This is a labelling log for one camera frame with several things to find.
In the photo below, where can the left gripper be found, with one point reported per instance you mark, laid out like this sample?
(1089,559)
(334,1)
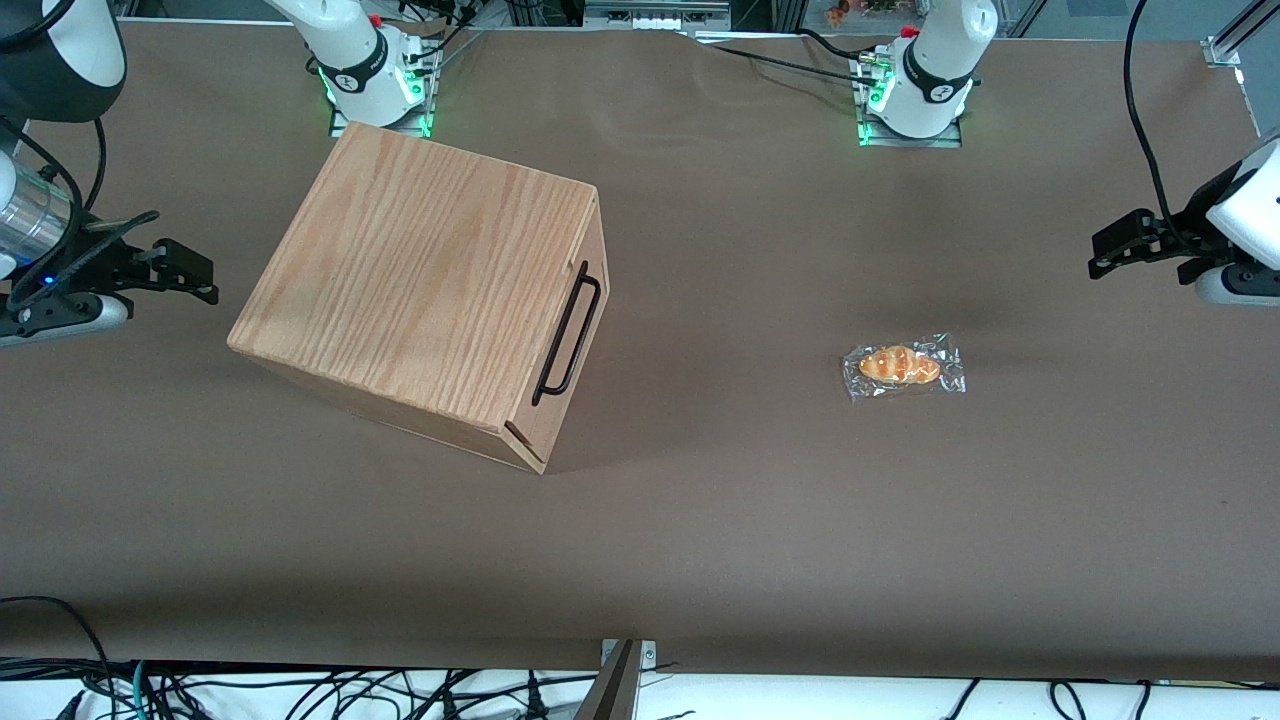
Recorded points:
(1187,238)

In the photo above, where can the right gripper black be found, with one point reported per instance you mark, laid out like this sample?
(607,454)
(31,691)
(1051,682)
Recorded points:
(97,262)

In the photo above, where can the wooden drawer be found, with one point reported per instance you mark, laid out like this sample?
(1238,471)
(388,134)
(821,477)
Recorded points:
(556,330)

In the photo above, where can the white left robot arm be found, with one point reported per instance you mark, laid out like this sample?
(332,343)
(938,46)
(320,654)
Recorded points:
(930,55)

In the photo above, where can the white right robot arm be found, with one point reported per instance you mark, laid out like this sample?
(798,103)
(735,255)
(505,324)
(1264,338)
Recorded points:
(85,50)

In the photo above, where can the wooden drawer cabinet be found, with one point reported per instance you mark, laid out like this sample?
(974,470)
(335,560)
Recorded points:
(400,270)

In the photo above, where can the aluminium corner profile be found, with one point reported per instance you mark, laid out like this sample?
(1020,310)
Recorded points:
(1232,40)

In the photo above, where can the bread in clear wrapper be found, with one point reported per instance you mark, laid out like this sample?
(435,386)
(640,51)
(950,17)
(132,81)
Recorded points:
(900,365)

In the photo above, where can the grey metal equipment box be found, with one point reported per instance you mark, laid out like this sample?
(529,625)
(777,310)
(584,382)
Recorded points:
(655,12)

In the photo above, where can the dark slanted metal bar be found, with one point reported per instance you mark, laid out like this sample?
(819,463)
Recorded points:
(612,690)

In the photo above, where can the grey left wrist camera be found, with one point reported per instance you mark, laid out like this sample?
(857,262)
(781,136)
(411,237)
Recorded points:
(1240,287)

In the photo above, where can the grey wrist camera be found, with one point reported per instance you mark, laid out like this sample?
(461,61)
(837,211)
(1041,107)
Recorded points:
(1240,287)
(60,320)

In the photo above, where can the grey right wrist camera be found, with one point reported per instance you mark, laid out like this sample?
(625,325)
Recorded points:
(60,320)

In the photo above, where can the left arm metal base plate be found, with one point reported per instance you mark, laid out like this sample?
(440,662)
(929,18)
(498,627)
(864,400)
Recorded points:
(950,137)

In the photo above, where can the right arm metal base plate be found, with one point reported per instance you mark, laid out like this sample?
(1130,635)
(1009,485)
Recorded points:
(415,122)

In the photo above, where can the small metal edge bracket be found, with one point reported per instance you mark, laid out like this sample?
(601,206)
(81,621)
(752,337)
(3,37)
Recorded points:
(645,652)

